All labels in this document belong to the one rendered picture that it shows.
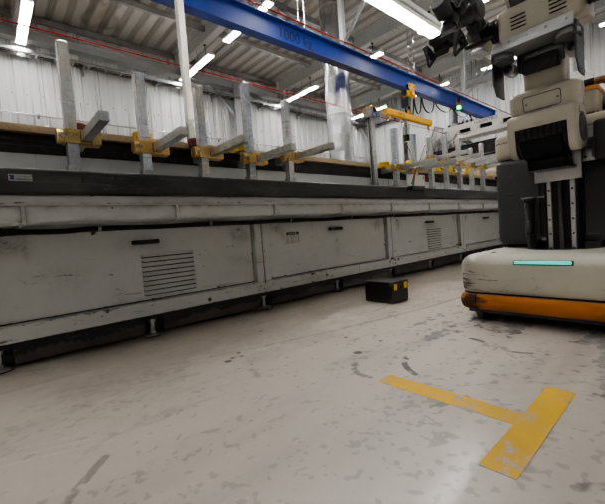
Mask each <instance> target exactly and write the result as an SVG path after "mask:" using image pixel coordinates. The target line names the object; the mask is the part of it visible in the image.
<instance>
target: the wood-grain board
mask: <svg viewBox="0 0 605 504"><path fill-rule="evenodd" d="M55 129H63V128H54V127H45V126H37V125H28V124H19V123H10V122H1V121H0V132H9V133H19V134H29V135H39V136H49V137H55ZM101 141H102V142H110V143H120V144H130V145H131V143H132V141H133V138H132V136H125V135H116V134H107V133H101ZM169 148H171V149H181V150H191V148H189V147H188V143H187V142H177V143H175V144H173V145H172V146H170V147H169ZM223 154H231V155H240V154H239V153H235V152H234V149H233V150H230V151H228V152H226V153H223ZM304 161H305V162H312V163H323V164H333V165H343V166H353V167H363V168H370V163H363V162H354V161H345V160H337V159H328V158H319V157H307V158H304Z"/></svg>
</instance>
